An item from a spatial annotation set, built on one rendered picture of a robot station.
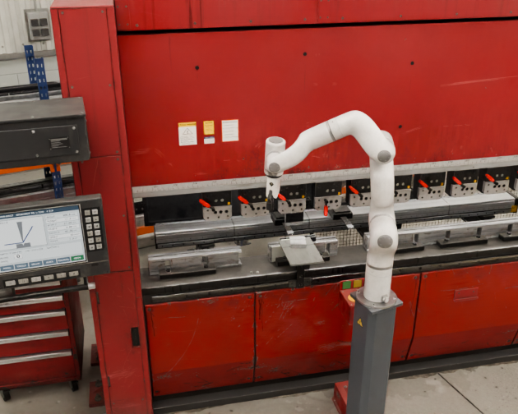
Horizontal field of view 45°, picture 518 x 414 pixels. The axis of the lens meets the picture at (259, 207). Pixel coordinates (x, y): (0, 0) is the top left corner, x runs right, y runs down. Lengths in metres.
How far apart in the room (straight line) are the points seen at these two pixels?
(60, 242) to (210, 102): 0.98
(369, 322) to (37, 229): 1.52
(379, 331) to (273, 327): 0.78
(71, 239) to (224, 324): 1.17
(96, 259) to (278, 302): 1.18
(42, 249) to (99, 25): 0.94
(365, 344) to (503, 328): 1.40
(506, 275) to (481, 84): 1.18
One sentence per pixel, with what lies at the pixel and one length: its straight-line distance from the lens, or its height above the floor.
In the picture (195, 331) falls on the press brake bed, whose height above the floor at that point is 0.56.
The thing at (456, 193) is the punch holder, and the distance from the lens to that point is 3.70.
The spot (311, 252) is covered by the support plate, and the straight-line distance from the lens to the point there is 3.35.
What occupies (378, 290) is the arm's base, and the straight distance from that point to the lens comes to 2.94.
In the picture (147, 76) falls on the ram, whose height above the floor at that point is 1.95.
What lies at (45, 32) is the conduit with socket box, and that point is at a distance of 6.95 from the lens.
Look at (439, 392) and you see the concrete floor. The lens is 4.11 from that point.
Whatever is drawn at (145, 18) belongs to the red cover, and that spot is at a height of 2.21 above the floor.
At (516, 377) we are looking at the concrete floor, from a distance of 4.37.
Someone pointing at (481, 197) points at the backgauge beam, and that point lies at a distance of 4.24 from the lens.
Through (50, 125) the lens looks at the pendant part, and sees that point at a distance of 2.52.
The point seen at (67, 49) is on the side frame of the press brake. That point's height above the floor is 2.13.
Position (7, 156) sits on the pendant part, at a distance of 2.56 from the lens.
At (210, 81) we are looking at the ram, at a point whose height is 1.91.
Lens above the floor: 2.66
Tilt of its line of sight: 26 degrees down
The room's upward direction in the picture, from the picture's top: straight up
